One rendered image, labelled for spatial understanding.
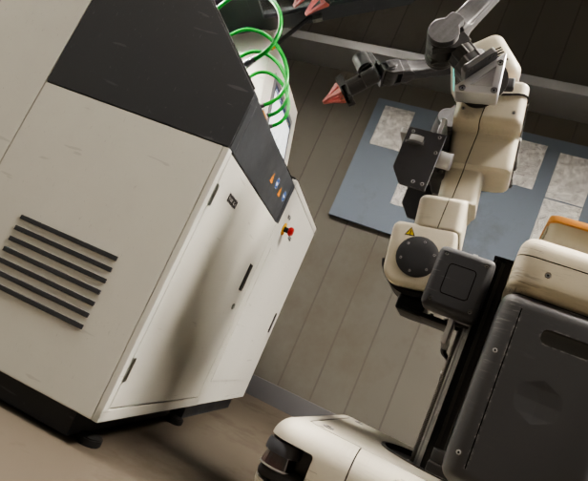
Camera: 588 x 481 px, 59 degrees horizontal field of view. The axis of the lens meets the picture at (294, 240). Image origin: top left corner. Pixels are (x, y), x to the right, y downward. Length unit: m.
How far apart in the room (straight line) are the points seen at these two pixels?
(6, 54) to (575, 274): 1.56
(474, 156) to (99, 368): 1.06
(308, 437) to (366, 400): 2.13
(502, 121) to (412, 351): 2.02
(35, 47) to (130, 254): 0.69
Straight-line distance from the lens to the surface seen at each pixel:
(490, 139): 1.46
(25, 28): 1.79
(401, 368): 3.21
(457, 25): 1.42
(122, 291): 1.33
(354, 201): 3.46
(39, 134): 1.59
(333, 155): 3.66
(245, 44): 2.36
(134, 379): 1.39
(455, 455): 1.11
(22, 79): 1.70
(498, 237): 3.33
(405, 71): 1.90
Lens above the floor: 0.42
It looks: 10 degrees up
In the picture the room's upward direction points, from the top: 24 degrees clockwise
